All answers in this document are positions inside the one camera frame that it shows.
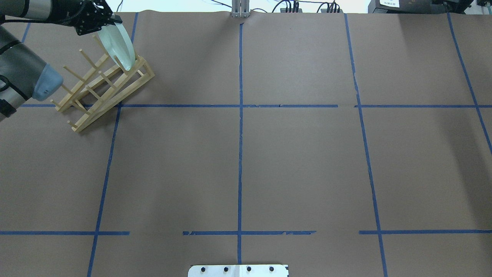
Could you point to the black cable plugs left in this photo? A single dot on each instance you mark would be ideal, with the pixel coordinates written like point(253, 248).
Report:
point(287, 6)

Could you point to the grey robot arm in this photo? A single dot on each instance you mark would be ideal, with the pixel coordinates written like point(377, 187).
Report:
point(24, 74)

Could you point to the black cable plugs right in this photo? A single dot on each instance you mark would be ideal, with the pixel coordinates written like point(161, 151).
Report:
point(329, 7)

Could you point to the wooden dish rack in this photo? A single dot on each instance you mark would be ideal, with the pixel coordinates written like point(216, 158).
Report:
point(102, 87)

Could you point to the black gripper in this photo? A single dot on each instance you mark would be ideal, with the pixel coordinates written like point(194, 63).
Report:
point(87, 20)

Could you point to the black cable plugs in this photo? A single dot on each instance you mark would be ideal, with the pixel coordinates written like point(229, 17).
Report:
point(287, 6)
point(329, 7)

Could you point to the white metal mounting plate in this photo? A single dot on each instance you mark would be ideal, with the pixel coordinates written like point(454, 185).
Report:
point(251, 270)

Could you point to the pale green plate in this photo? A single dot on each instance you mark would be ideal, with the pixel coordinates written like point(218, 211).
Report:
point(117, 43)

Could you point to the aluminium profile post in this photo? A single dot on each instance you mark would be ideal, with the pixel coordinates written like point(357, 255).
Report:
point(240, 9)

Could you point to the black device with label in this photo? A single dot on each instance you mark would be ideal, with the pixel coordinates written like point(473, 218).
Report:
point(418, 6)

